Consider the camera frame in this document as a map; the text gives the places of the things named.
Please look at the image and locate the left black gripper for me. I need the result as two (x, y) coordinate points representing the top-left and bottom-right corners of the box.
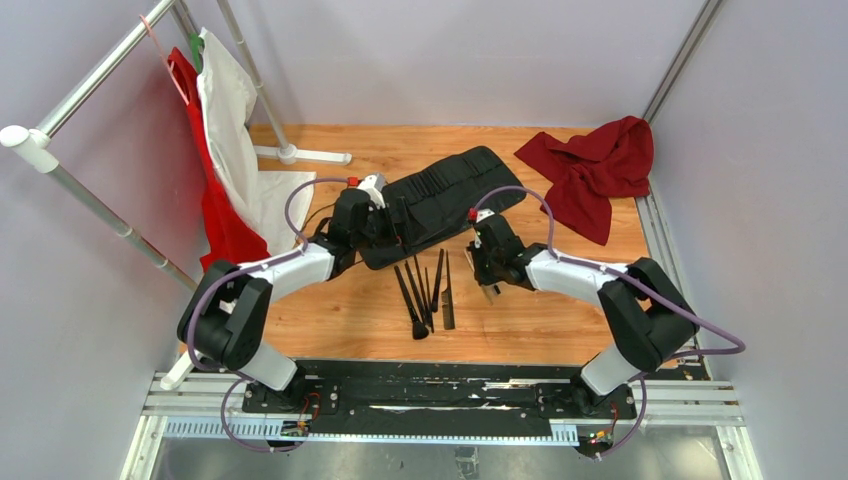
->
(352, 197), (427, 251)

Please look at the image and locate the dark red cloth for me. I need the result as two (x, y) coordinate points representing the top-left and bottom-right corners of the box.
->
(515, 116), (654, 246)

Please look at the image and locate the right corner aluminium post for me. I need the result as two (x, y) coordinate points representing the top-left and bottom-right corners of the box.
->
(642, 0), (724, 124)

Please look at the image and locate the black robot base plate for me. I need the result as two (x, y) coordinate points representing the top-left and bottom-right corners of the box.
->
(192, 357), (639, 439)

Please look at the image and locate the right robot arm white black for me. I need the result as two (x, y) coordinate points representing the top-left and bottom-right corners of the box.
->
(467, 210), (699, 417)

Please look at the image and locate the thin black makeup brush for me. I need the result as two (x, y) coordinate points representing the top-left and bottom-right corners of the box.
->
(404, 262), (433, 332)

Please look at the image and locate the large black powder brush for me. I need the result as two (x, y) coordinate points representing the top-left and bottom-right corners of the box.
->
(393, 265), (429, 340)

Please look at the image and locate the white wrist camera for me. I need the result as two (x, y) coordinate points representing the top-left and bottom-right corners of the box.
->
(357, 173), (387, 209)
(468, 208), (496, 226)

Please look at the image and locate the black comb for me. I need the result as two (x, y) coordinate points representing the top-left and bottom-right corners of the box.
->
(441, 253), (456, 331)

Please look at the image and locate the black makeup brush roll case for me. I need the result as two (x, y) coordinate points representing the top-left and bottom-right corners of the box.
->
(360, 146), (526, 270)

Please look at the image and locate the silver clothes rack frame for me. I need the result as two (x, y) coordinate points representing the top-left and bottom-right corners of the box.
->
(0, 0), (354, 392)

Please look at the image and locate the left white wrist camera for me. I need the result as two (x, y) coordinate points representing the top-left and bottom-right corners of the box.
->
(357, 173), (387, 209)

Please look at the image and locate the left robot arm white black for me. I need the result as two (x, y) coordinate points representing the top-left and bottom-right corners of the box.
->
(177, 187), (408, 413)

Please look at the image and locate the aluminium rail frame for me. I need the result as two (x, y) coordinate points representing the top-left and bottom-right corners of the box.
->
(121, 360), (763, 479)

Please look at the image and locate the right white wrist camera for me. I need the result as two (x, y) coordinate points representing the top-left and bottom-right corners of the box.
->
(468, 208), (496, 226)

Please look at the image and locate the pink hanger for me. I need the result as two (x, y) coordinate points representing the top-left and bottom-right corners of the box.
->
(139, 14), (189, 106)

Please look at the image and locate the red hanging garment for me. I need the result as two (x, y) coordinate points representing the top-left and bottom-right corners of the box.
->
(167, 47), (268, 271)

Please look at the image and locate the white hanging cloth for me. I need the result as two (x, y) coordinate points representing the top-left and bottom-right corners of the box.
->
(196, 28), (317, 257)

